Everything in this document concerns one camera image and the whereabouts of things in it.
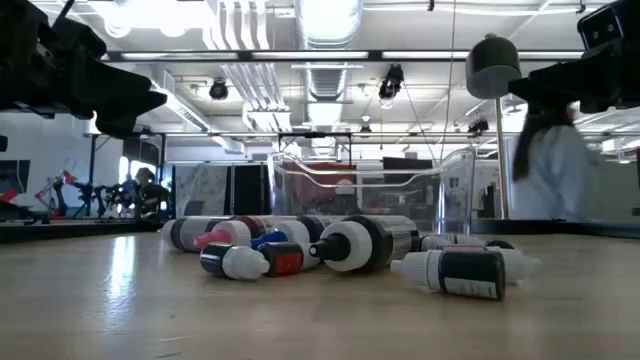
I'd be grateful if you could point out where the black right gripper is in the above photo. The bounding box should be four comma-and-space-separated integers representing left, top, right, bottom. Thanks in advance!
508, 37, 640, 114

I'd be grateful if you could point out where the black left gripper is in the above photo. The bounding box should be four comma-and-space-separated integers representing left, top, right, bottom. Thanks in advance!
0, 0, 169, 140

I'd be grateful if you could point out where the large dark teal dye bottle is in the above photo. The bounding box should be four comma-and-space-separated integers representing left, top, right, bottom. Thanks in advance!
160, 215, 236, 253

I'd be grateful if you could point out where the clear plastic bin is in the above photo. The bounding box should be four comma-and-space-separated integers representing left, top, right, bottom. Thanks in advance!
268, 148, 476, 236

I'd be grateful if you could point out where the large pink dye bottle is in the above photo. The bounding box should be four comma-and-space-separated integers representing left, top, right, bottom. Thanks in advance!
193, 214, 301, 250

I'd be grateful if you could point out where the small navy dye bottle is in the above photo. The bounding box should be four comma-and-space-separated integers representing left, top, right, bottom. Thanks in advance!
199, 242, 271, 281

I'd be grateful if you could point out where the small teal dye bottle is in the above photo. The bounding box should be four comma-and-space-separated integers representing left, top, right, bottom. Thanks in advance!
418, 234, 454, 251

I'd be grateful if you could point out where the large blue dye bottle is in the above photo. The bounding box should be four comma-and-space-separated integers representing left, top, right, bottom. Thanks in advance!
249, 214, 351, 250

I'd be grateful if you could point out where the large black dye bottle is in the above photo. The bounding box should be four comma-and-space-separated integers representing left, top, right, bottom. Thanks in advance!
308, 214, 421, 274

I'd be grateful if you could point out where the black desk lamp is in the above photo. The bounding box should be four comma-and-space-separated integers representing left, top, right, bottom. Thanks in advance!
465, 32, 551, 235

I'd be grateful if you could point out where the person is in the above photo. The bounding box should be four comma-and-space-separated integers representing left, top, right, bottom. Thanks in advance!
509, 107, 601, 221
130, 167, 171, 221

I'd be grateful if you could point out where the red articulated desk lamp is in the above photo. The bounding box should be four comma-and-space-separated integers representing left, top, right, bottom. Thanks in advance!
34, 169, 79, 219

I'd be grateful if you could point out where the marbled partition panel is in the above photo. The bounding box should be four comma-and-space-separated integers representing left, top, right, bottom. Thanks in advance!
174, 164, 229, 224

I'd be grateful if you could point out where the grey chair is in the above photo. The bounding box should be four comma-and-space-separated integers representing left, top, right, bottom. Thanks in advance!
183, 199, 206, 224

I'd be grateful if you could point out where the black overhead beam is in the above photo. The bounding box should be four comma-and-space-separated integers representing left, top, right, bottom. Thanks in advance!
102, 48, 586, 63

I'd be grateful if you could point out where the grey-green partition panel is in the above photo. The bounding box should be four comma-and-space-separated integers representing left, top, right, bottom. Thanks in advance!
599, 160, 640, 224

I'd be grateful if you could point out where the black partition panel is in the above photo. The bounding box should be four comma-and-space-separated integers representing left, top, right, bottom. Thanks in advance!
232, 164, 271, 216

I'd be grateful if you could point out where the small dark green dye bottle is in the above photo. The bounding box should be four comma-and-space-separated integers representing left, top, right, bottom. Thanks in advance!
389, 248, 507, 302

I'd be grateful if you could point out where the small red dye bottle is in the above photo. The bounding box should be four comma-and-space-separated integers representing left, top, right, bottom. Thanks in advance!
257, 241, 321, 278

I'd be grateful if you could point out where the black background rig frame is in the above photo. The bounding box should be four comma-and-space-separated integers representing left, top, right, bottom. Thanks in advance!
87, 130, 169, 221

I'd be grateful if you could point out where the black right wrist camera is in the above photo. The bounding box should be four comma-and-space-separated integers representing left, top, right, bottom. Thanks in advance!
576, 0, 640, 51

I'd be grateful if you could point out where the dark wall monitor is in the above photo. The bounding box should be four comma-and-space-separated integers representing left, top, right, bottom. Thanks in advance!
0, 159, 31, 196

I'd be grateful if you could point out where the black aluminium table frame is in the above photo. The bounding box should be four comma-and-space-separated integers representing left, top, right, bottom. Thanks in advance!
0, 218, 640, 245

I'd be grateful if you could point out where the black hanging camera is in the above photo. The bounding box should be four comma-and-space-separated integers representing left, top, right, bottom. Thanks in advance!
378, 63, 405, 101

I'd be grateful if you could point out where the silver ventilation duct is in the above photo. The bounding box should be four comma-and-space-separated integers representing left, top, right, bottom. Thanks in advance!
294, 0, 364, 101

